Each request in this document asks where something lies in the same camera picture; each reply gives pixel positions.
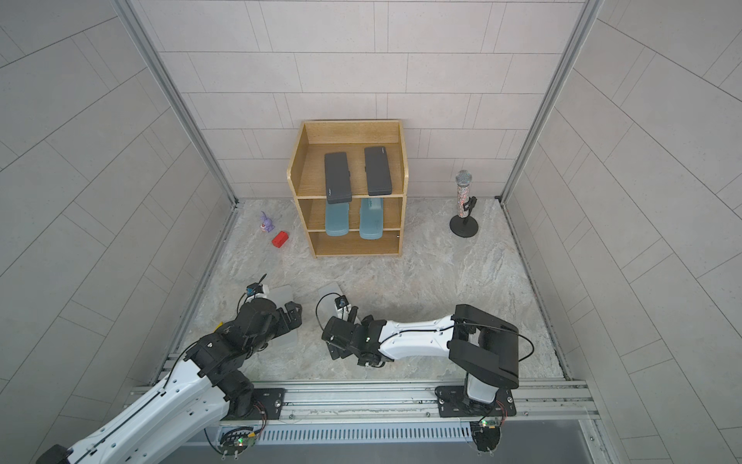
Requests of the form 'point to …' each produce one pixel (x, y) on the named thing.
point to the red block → (280, 239)
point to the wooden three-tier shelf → (351, 178)
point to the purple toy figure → (267, 225)
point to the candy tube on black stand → (464, 226)
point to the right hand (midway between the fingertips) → (344, 339)
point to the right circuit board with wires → (486, 433)
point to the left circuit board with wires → (236, 441)
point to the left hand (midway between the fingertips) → (297, 310)
